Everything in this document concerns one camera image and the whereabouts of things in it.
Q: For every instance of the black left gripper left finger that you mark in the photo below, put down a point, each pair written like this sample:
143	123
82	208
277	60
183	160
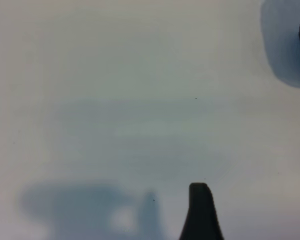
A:
195	215

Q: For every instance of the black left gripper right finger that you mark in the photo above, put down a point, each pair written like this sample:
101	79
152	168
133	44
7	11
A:
210	220

